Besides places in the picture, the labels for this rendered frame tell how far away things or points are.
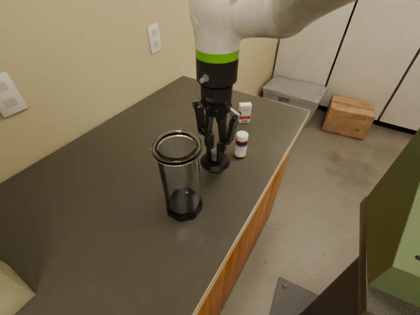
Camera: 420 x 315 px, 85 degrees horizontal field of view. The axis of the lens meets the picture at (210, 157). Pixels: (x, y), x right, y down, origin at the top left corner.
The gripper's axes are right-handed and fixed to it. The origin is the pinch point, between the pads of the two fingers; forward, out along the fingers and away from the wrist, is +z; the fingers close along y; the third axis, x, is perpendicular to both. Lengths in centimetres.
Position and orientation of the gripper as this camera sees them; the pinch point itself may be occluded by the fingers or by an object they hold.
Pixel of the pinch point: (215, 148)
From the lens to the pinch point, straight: 66.6
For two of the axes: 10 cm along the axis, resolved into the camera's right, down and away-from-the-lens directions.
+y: 8.5, 3.6, -3.9
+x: 5.3, -5.8, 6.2
